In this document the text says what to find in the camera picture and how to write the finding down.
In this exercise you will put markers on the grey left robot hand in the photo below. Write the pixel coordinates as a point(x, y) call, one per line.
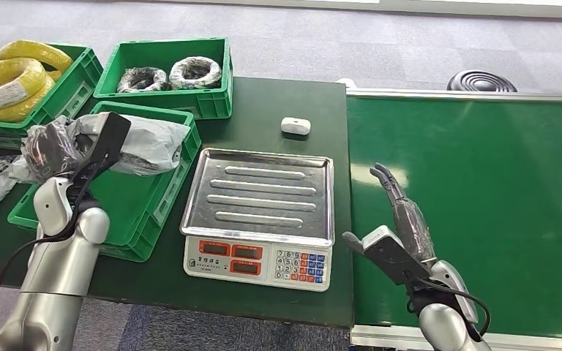
point(50, 148)

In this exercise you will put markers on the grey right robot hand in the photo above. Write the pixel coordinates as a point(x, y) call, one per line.
point(414, 232)

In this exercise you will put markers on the grey package with red print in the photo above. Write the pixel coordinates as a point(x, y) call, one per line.
point(152, 143)

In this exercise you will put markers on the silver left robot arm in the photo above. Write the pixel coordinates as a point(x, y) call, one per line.
point(58, 271)

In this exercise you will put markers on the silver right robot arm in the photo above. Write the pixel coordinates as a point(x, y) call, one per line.
point(443, 324)

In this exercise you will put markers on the green conveyor belt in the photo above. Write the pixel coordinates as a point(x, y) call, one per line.
point(504, 169)

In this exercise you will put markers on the green crate with yellow coils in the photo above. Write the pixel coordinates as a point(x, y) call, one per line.
point(75, 82)

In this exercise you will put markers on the large empty green crate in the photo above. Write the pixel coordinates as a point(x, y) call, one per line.
point(130, 213)

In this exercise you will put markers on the green crate with black coils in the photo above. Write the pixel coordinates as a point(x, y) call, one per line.
point(164, 53)

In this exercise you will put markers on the electronic scale with steel tray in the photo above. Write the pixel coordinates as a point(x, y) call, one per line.
point(261, 203)

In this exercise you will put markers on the small white plastic device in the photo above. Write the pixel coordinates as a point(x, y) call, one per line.
point(295, 126)

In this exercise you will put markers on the black ribbed round object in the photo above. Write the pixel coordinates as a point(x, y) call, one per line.
point(480, 82)

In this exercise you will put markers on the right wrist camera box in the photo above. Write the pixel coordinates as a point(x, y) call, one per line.
point(392, 254)

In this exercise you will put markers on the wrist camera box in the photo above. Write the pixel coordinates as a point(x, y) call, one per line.
point(392, 254)
point(111, 138)

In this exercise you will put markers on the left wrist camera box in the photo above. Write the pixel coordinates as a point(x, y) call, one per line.
point(111, 138)

